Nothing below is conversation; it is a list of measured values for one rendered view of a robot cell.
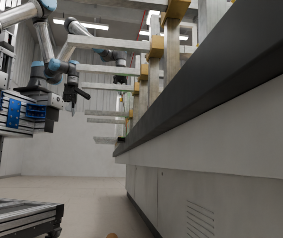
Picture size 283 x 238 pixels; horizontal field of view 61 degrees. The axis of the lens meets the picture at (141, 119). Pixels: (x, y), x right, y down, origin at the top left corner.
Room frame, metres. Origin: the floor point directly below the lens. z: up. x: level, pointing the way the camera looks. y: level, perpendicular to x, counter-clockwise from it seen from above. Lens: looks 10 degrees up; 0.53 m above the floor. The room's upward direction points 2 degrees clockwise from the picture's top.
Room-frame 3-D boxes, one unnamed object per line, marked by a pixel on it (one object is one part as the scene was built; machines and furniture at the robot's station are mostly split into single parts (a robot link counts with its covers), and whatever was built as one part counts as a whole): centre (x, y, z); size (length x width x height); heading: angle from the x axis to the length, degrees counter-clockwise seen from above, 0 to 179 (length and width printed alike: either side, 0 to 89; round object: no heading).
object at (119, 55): (1.63, 0.16, 1.31); 0.09 x 0.08 x 0.11; 69
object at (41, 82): (1.72, 0.78, 1.09); 0.15 x 0.15 x 0.10
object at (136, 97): (1.35, 0.03, 0.93); 0.04 x 0.04 x 0.48; 8
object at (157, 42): (0.83, -0.04, 0.95); 0.14 x 0.06 x 0.05; 8
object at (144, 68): (1.08, -0.01, 0.95); 0.14 x 0.06 x 0.05; 8
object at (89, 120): (1.79, 0.19, 0.84); 0.44 x 0.03 x 0.04; 98
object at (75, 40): (0.81, 0.01, 0.95); 0.50 x 0.04 x 0.04; 98
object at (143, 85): (1.10, -0.01, 0.89); 0.04 x 0.04 x 0.48; 8
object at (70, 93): (1.50, 0.46, 0.97); 0.09 x 0.08 x 0.12; 98
